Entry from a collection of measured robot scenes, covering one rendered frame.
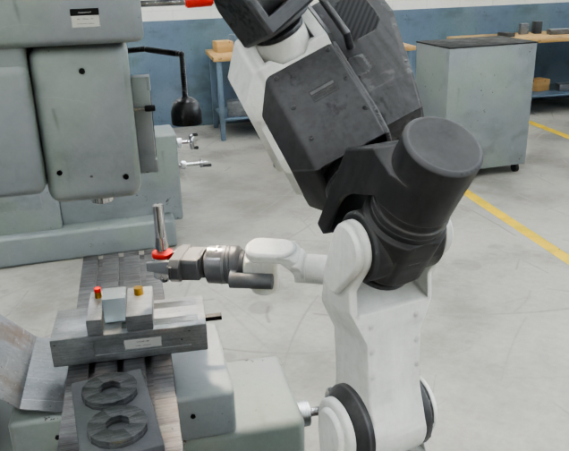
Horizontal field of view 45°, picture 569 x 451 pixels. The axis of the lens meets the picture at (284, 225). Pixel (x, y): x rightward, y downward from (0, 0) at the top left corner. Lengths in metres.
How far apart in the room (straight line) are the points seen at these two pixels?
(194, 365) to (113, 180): 0.53
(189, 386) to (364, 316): 0.67
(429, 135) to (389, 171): 0.07
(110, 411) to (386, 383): 0.44
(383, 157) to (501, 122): 5.13
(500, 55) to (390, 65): 4.82
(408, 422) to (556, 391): 2.09
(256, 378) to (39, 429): 0.57
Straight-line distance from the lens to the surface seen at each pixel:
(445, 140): 0.95
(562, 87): 8.98
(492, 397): 3.16
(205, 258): 1.52
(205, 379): 1.68
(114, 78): 1.43
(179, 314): 1.66
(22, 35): 1.41
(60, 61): 1.43
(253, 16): 1.09
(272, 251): 1.48
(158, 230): 1.55
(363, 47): 1.17
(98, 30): 1.40
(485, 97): 5.94
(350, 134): 1.08
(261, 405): 1.79
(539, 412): 3.12
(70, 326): 1.68
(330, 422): 1.21
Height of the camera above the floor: 1.77
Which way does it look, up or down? 21 degrees down
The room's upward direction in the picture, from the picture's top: 2 degrees counter-clockwise
